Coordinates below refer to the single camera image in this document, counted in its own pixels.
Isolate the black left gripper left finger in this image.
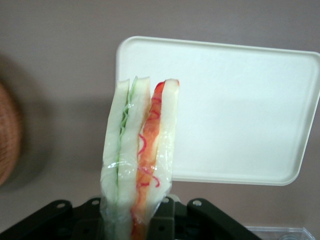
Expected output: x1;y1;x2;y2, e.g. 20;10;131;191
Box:
0;197;109;240

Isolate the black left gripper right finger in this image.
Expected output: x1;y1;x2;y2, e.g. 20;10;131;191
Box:
147;195;261;240

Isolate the triangle sandwich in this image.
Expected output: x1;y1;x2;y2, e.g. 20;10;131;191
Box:
99;76;181;240

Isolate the brown wicker basket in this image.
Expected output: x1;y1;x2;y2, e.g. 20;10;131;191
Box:
0;79;25;187

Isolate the cream plastic tray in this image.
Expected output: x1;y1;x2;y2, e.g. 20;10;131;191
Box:
115;35;320;187

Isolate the clear acrylic bottle rack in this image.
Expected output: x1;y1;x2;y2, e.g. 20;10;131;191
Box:
244;225;317;240

